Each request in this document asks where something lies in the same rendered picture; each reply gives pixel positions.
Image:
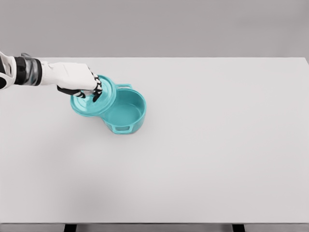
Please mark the teal pot lid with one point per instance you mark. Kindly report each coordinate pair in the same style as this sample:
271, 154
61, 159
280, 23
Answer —
96, 105

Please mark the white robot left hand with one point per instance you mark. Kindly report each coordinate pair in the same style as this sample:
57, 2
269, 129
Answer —
74, 75

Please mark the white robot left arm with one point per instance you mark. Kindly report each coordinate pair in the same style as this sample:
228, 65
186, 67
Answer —
26, 71

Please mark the teal pot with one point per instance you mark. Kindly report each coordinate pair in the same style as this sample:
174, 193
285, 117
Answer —
125, 108

